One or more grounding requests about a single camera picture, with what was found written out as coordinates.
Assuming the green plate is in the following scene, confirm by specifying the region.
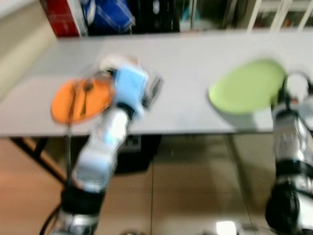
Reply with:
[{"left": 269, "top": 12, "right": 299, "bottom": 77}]
[{"left": 208, "top": 59, "right": 288, "bottom": 116}]

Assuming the black box under table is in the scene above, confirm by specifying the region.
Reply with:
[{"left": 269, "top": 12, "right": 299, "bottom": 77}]
[{"left": 114, "top": 134, "right": 162, "bottom": 175}]

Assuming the metal spoon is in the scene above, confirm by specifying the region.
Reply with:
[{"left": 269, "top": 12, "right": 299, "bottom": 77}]
[{"left": 81, "top": 80, "right": 94, "bottom": 117}]

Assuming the black equipment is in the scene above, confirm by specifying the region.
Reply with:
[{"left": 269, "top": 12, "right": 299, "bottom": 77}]
[{"left": 132, "top": 0, "right": 182, "bottom": 34}]

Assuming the blue bag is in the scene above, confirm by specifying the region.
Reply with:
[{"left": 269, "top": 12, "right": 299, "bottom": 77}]
[{"left": 80, "top": 0, "right": 136, "bottom": 34}]

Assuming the white glass door cabinet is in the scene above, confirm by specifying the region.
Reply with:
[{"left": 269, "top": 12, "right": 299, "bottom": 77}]
[{"left": 181, "top": 0, "right": 313, "bottom": 33}]

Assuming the orange plate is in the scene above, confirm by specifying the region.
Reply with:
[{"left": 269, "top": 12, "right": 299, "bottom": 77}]
[{"left": 50, "top": 77, "right": 116, "bottom": 124}]

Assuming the red cardboard box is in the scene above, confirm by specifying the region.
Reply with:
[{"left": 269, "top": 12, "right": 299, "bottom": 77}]
[{"left": 40, "top": 0, "right": 83, "bottom": 38}]

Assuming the black table leg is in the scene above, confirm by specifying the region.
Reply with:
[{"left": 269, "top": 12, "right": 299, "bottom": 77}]
[{"left": 9, "top": 138, "right": 67, "bottom": 185}]

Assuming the white topped beige counter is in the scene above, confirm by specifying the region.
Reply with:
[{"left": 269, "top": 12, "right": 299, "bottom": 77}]
[{"left": 0, "top": 0, "right": 45, "bottom": 101}]

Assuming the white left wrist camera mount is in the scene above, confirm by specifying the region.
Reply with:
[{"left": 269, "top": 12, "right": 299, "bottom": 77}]
[{"left": 113, "top": 65, "right": 149, "bottom": 118}]

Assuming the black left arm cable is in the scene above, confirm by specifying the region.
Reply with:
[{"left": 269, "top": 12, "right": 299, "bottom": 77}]
[{"left": 42, "top": 73, "right": 118, "bottom": 235}]

